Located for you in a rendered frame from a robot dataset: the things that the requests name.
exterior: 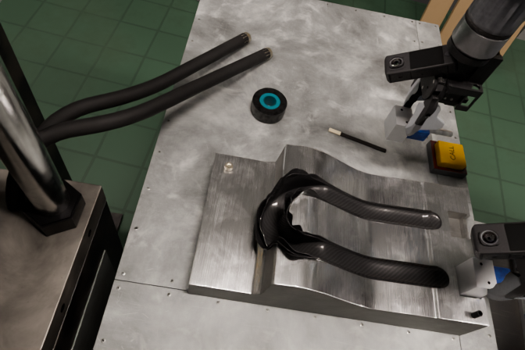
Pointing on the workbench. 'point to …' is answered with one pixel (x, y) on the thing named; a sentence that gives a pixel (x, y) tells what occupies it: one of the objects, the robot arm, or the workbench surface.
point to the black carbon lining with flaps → (330, 194)
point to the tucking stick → (357, 140)
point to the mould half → (405, 248)
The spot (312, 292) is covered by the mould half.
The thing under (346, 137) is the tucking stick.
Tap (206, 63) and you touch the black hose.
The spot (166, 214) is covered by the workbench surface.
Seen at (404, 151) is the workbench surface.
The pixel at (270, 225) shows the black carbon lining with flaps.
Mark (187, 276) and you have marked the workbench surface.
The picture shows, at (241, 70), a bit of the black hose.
